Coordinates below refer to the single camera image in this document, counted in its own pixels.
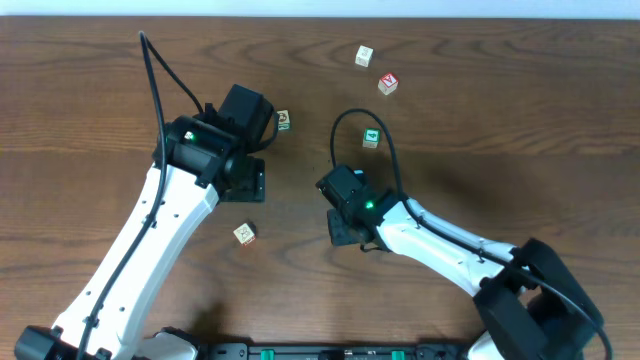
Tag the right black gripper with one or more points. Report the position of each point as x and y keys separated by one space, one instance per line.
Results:
x=339 y=230

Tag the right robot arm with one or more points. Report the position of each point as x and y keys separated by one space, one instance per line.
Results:
x=531 y=305

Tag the red letter A block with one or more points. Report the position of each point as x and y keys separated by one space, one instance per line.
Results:
x=388 y=83

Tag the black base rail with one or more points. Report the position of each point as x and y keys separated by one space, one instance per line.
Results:
x=425 y=351

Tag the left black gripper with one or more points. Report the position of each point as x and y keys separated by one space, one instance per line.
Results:
x=248 y=182

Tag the red edged picture block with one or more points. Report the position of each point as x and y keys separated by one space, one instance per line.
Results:
x=246 y=233

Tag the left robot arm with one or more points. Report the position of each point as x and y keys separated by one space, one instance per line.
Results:
x=200 y=162

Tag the plain wooden block top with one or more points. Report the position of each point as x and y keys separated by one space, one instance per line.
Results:
x=363 y=56

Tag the green picture block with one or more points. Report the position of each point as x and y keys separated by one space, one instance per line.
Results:
x=284 y=122

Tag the green number 4 block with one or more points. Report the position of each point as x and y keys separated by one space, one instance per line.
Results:
x=371 y=138

